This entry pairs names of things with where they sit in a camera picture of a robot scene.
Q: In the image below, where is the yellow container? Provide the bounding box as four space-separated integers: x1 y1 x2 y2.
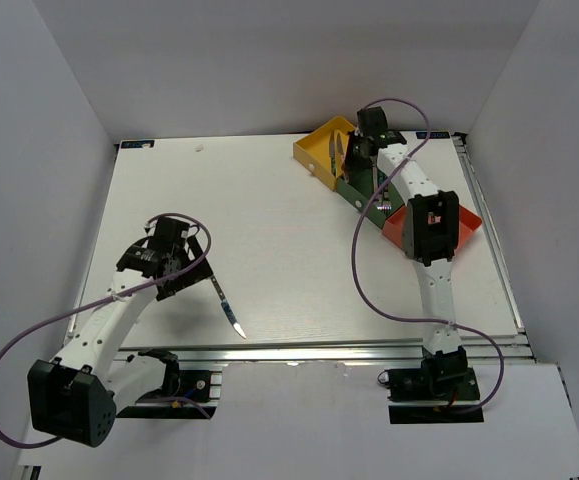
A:
293 116 356 191

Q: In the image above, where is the purple cable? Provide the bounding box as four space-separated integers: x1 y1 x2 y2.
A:
0 213 214 449
351 97 508 415

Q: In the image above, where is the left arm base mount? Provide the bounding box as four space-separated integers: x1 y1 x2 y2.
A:
117 349 222 420

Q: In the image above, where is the green handled fork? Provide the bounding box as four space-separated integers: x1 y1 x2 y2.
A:
375 168 385 192

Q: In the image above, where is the dark handled fork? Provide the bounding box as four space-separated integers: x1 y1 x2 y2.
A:
376 187 392 212

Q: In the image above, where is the dark handled knife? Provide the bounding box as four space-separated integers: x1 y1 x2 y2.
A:
210 276 247 339

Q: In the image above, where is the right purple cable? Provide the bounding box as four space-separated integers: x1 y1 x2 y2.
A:
351 97 508 415

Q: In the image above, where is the green handled knife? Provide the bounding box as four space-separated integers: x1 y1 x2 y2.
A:
328 131 337 177

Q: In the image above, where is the green container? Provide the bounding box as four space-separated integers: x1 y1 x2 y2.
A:
336 164 404 229

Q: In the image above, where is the pink handled knife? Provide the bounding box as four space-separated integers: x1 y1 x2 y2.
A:
335 130 345 165

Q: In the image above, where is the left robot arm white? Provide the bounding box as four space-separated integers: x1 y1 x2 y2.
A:
27 216 207 447

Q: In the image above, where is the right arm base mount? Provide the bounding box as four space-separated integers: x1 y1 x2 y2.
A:
377 368 484 425

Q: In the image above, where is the orange container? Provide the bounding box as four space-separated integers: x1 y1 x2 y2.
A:
382 205 483 251

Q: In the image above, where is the pink handled fork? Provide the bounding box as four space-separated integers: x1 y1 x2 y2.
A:
370 164 378 196

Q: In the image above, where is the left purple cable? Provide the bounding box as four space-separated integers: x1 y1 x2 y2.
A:
0 213 214 449

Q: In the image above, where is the blue table label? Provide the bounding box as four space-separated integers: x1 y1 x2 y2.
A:
119 139 155 149
415 131 451 140

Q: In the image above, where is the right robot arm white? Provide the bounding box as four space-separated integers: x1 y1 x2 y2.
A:
343 103 467 399

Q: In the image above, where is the right blue table label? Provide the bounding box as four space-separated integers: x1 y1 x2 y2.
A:
415 131 451 140

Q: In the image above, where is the left blue table label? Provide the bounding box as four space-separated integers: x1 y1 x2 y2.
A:
119 139 155 149

